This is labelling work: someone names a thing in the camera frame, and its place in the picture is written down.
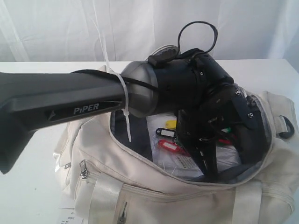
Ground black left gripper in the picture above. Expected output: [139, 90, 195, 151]
[175, 85, 268, 180]

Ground green key tag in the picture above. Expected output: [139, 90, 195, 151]
[221, 127, 232, 134]

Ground clear plastic bag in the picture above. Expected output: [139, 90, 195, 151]
[146, 114, 241, 179]

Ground white cable tie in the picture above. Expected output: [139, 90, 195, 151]
[93, 15, 132, 142]

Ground yellow key tag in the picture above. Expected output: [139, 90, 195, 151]
[164, 120, 177, 130]

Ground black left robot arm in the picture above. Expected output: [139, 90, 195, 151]
[0, 49, 267, 178]

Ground black key tag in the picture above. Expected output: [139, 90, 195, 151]
[156, 128, 175, 138]

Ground white paper hang tag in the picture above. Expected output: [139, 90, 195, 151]
[56, 203, 83, 224]

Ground cream canvas duffel bag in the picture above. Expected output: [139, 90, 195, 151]
[52, 45, 299, 224]

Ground red key tag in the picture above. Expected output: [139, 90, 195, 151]
[158, 140, 189, 156]

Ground dark metal zipper pull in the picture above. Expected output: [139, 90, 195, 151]
[79, 160, 88, 179]

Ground black D-ring right side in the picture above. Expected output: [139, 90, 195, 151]
[277, 115, 294, 139]

